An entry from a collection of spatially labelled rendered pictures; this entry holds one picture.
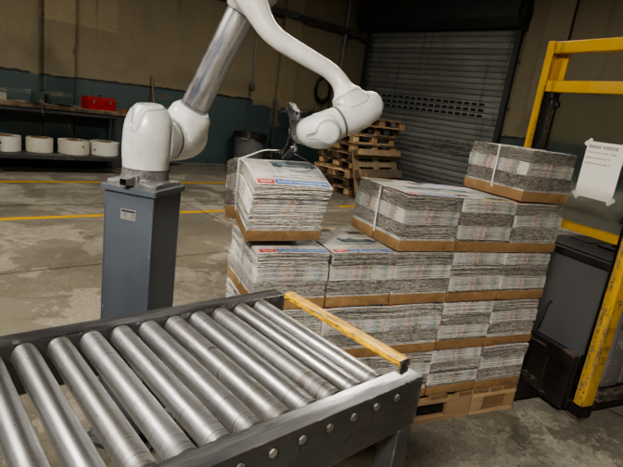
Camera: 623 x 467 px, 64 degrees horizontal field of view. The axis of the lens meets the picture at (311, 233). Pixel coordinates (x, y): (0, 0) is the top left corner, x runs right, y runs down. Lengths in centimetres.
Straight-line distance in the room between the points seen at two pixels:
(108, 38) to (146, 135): 667
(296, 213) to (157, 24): 711
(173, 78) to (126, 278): 708
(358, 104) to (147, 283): 92
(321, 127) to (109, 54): 702
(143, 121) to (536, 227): 171
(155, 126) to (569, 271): 226
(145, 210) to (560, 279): 224
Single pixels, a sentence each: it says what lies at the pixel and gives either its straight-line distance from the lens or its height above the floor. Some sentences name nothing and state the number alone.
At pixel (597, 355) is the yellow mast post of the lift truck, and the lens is 281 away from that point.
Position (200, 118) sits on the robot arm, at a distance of 189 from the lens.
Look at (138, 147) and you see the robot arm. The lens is 174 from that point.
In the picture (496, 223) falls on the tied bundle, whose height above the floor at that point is 96.
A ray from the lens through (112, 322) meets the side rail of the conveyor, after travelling 124.
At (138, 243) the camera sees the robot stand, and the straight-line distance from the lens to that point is 178.
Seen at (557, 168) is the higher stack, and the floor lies 123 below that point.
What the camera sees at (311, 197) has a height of 103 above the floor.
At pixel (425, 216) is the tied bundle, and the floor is 98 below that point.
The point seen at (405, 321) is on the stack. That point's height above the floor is 53.
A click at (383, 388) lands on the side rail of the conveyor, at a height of 80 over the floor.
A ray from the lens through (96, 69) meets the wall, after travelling 830.
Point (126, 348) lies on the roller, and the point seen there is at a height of 79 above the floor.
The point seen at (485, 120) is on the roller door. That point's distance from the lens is 927.
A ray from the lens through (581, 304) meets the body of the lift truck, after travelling 301.
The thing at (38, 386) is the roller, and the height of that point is 80.
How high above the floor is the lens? 134
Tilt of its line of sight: 14 degrees down
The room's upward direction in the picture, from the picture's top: 8 degrees clockwise
